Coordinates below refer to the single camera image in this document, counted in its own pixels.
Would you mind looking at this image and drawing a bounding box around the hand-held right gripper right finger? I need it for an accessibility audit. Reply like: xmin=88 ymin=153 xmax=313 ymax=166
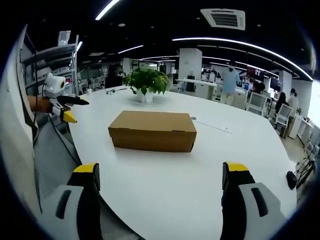
xmin=219 ymin=161 xmax=288 ymax=240

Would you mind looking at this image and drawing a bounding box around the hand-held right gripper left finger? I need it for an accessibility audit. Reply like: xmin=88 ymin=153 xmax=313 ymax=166
xmin=41 ymin=162 xmax=104 ymax=240

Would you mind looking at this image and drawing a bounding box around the brown cardboard shoe box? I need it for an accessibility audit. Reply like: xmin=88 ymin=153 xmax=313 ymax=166
xmin=107 ymin=110 xmax=198 ymax=154

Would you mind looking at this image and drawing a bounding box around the person's left hand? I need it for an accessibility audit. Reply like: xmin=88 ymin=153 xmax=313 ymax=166
xmin=26 ymin=95 xmax=73 ymax=115

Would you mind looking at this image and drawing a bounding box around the metal storage shelf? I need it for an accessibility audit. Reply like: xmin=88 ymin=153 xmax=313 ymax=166
xmin=18 ymin=34 xmax=80 ymax=98

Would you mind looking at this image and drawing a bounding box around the grey mesh chair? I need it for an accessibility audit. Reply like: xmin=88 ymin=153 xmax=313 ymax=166
xmin=32 ymin=117 xmax=146 ymax=240

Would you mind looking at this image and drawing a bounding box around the black object on table edge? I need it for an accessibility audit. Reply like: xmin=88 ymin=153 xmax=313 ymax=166
xmin=286 ymin=170 xmax=299 ymax=191

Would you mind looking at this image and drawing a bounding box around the person's beige clothing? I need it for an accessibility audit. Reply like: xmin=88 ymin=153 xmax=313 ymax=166
xmin=0 ymin=24 xmax=43 ymax=216

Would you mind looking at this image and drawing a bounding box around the white plant pot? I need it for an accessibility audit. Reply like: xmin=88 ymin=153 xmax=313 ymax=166
xmin=135 ymin=90 xmax=154 ymax=103

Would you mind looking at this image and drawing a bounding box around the green potted plant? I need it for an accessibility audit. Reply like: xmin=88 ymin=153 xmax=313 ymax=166
xmin=122 ymin=67 xmax=171 ymax=96

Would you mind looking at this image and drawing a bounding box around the white office chair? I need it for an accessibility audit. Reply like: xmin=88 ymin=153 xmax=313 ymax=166
xmin=273 ymin=103 xmax=293 ymax=138
xmin=246 ymin=91 xmax=268 ymax=117

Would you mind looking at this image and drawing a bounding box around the white square pillar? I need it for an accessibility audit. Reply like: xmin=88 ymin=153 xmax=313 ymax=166
xmin=178 ymin=47 xmax=203 ymax=81

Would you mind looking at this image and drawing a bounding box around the white office desk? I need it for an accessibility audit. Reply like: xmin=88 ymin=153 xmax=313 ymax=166
xmin=174 ymin=78 xmax=218 ymax=101

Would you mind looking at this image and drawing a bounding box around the ceiling air conditioner vent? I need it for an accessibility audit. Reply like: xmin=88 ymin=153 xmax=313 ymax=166
xmin=200 ymin=8 xmax=246 ymax=31

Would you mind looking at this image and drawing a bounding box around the black cable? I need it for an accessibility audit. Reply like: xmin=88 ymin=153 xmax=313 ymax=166
xmin=31 ymin=37 xmax=81 ymax=166

